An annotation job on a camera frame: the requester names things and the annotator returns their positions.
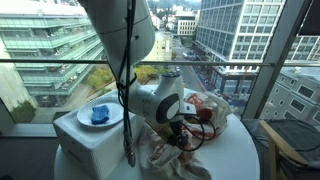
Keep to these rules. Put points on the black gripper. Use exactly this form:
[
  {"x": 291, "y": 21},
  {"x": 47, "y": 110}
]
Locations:
[{"x": 178, "y": 135}]

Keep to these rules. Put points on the pink stained white cloth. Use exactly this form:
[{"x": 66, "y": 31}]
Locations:
[{"x": 163, "y": 153}]

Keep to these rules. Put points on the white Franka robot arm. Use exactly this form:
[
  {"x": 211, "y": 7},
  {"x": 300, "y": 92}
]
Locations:
[{"x": 113, "y": 26}]

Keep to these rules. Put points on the red round fruit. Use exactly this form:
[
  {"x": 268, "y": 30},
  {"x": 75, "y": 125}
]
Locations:
[{"x": 205, "y": 114}]

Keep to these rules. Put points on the red printed plastic bag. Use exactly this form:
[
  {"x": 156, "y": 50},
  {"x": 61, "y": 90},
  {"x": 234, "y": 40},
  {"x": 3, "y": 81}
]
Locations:
[{"x": 220, "y": 110}]

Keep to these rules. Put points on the blue sponge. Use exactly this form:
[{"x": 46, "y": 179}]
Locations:
[{"x": 100, "y": 115}]

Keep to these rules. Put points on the white square tray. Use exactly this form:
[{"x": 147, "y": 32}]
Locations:
[{"x": 90, "y": 146}]

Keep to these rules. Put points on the white paper plate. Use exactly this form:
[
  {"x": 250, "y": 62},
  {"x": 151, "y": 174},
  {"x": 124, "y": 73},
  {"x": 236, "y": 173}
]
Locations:
[{"x": 83, "y": 115}]

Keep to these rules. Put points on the wooden chair grey cushion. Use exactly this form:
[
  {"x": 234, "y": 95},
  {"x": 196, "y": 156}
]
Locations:
[{"x": 276, "y": 143}]

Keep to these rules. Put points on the metal window handrail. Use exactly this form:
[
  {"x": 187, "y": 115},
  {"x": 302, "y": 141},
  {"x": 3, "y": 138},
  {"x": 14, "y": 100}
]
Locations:
[{"x": 50, "y": 61}]

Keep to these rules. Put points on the dark roller window shade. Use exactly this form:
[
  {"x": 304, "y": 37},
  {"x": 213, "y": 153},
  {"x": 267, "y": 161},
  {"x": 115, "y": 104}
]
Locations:
[{"x": 311, "y": 20}]

